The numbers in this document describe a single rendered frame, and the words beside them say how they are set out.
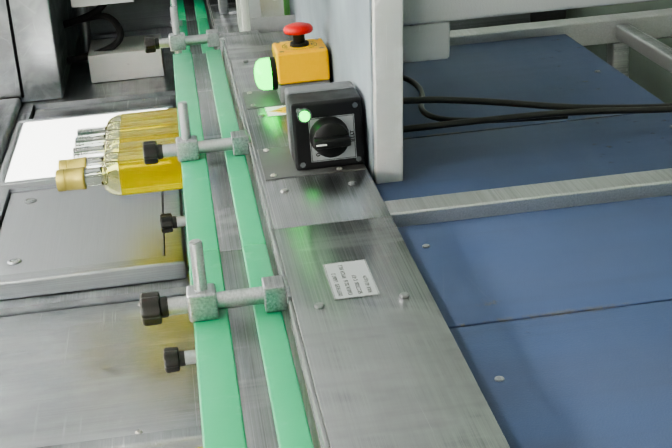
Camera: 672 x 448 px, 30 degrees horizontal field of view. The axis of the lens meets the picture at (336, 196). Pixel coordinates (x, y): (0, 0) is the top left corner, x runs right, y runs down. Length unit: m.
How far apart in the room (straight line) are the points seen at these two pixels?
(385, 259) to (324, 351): 0.19
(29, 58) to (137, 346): 1.36
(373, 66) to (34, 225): 0.97
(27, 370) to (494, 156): 0.70
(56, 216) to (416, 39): 0.99
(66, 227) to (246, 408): 1.20
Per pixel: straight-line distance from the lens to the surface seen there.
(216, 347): 1.08
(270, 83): 1.70
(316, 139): 1.39
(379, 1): 1.31
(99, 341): 1.81
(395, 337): 1.03
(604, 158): 1.49
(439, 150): 1.53
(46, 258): 2.03
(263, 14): 2.18
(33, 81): 3.04
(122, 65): 3.14
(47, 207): 2.26
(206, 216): 1.37
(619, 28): 2.09
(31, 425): 1.63
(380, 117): 1.38
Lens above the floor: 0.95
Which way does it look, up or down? 6 degrees down
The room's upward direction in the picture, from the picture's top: 97 degrees counter-clockwise
